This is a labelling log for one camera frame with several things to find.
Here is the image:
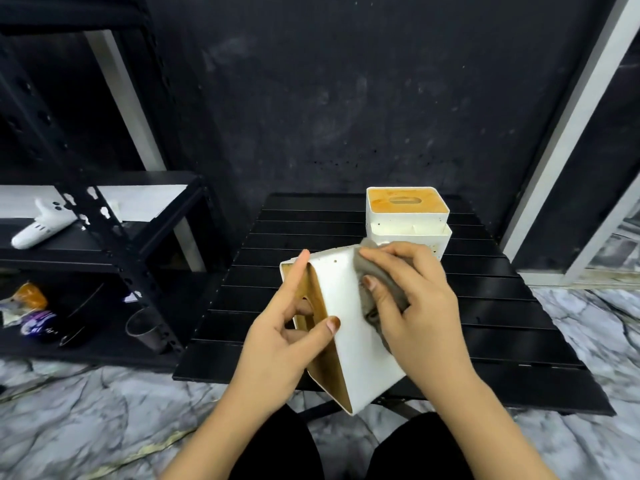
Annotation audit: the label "person's left hand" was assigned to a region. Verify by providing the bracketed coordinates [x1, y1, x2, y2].
[229, 248, 342, 405]

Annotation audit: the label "person's right hand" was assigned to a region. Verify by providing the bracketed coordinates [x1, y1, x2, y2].
[359, 241, 481, 401]

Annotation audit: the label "grey cleaning cloth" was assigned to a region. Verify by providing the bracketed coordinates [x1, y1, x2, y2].
[353, 238, 410, 353]

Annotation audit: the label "person's black trousers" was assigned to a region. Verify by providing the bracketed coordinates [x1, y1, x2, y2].
[242, 404, 476, 480]

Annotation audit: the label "grey metal cup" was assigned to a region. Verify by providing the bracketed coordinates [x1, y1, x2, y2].
[125, 308, 170, 355]

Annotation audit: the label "black metal shelf rack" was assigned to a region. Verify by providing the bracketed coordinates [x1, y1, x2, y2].
[0, 0, 213, 371]

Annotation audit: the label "white board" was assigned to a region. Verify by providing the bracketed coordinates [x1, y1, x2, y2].
[0, 183, 190, 223]

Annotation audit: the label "orange snack packet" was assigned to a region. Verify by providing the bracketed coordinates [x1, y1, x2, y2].
[0, 282, 49, 328]

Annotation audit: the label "white handheld controller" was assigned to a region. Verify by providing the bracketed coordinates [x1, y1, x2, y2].
[11, 197, 79, 251]

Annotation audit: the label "black table leg frame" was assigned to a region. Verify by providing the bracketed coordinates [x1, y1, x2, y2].
[299, 394, 426, 421]

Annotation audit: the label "white door frame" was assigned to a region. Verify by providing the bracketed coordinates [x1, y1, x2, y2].
[499, 0, 640, 287]

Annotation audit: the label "white frame post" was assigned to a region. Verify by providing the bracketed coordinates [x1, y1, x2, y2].
[83, 29, 207, 273]

